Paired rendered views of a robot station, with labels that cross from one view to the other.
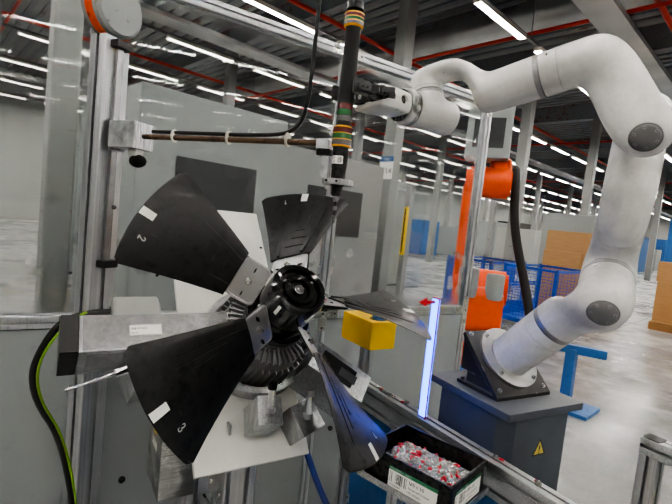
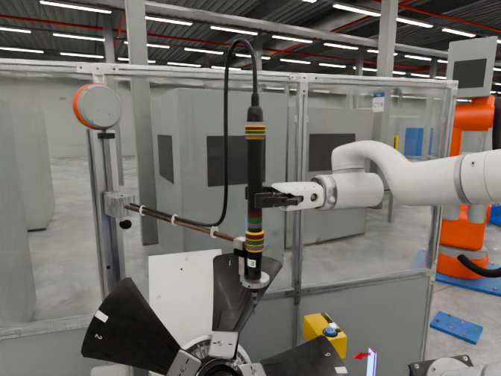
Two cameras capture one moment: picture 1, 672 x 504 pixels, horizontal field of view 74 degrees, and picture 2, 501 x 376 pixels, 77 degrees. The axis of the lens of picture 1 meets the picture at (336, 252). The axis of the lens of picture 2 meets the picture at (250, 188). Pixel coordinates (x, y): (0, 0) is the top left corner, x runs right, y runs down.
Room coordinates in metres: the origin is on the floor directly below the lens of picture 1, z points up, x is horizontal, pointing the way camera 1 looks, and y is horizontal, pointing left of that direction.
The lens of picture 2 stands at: (0.33, -0.19, 1.81)
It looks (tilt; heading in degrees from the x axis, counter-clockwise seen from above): 11 degrees down; 17
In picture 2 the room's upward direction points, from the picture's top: straight up
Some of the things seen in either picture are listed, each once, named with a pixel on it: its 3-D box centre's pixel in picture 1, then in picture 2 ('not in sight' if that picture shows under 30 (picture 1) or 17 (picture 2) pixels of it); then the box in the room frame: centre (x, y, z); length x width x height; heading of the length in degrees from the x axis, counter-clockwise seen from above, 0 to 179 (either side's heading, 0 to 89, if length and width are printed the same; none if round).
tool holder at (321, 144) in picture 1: (335, 162); (251, 261); (1.00, 0.02, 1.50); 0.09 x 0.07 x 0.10; 68
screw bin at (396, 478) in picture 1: (423, 466); not in sight; (0.96, -0.24, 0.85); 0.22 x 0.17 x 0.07; 48
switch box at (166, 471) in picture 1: (172, 443); not in sight; (1.16, 0.38, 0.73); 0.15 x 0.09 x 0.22; 33
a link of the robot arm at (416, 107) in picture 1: (406, 106); (323, 192); (1.09, -0.13, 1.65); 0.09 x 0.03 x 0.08; 33
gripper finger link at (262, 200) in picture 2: (369, 87); (271, 201); (0.97, -0.03, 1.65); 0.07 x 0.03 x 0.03; 123
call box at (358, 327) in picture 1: (368, 331); (323, 337); (1.44, -0.13, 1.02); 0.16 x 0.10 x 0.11; 33
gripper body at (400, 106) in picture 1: (385, 101); (298, 194); (1.06, -0.08, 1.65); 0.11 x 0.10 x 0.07; 123
